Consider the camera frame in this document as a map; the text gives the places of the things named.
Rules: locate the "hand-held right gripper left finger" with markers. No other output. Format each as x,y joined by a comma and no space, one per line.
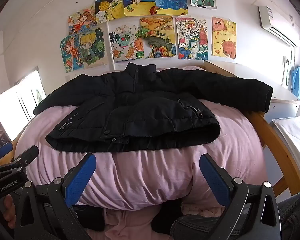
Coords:
81,180

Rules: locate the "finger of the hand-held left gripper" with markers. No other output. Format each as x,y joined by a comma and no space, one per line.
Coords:
3,151
27,153

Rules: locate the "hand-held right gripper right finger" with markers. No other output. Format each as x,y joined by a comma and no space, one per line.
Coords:
215,182

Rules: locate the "black padded jacket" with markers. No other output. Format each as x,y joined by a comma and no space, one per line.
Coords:
145,110

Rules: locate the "person's left hand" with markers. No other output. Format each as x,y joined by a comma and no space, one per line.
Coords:
10,210

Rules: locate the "pink blanket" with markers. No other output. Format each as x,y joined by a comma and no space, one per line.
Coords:
140,175

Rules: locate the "window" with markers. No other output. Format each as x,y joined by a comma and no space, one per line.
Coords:
27,92

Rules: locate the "pink fluffy cloth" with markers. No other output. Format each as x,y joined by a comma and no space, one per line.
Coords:
130,222

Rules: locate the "person's leg in dark jeans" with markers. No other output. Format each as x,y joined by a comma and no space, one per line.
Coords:
295,212

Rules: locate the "white padded cloth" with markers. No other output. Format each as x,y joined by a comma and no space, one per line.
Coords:
295,137

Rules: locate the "white cabinet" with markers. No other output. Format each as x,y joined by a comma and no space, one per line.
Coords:
240,71

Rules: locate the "pink pillow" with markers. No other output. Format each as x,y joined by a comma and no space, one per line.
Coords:
192,68

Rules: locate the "white air conditioner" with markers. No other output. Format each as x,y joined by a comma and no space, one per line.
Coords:
272,20

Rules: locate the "wooden bed frame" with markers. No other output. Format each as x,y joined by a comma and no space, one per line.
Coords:
282,155

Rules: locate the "group of colourful wall drawings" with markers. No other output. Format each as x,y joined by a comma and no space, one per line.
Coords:
160,37

